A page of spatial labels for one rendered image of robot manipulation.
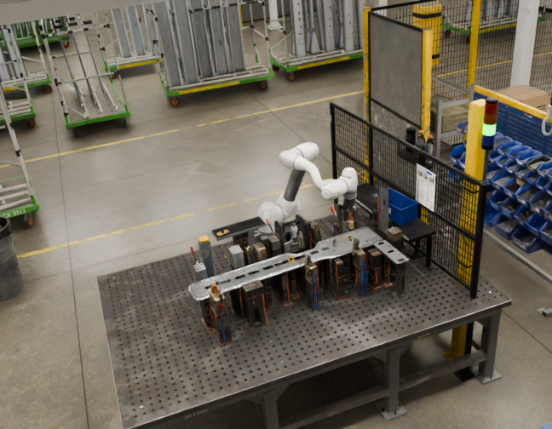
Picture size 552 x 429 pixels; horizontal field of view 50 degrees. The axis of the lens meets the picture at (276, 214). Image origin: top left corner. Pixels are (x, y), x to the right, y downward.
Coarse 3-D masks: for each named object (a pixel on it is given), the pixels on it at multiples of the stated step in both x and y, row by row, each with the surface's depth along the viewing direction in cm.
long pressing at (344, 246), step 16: (336, 240) 415; (352, 240) 414; (368, 240) 412; (288, 256) 403; (320, 256) 399; (336, 256) 399; (240, 272) 391; (272, 272) 388; (192, 288) 381; (224, 288) 378
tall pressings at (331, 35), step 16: (304, 0) 1106; (320, 0) 1111; (336, 0) 1124; (352, 0) 1115; (304, 16) 1120; (320, 16) 1124; (336, 16) 1136; (352, 16) 1097; (320, 32) 1139; (336, 32) 1148; (352, 32) 1108; (304, 48) 1109; (320, 48) 1155; (352, 48) 1120
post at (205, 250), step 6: (198, 240) 405; (204, 246) 402; (210, 246) 404; (204, 252) 404; (210, 252) 406; (204, 258) 407; (210, 258) 409; (204, 264) 409; (210, 264) 411; (210, 270) 413; (210, 276) 415
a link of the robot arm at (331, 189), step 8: (296, 160) 418; (304, 160) 416; (296, 168) 419; (304, 168) 414; (312, 168) 407; (312, 176) 401; (320, 184) 388; (328, 184) 380; (336, 184) 379; (344, 184) 382; (328, 192) 376; (336, 192) 378; (344, 192) 383
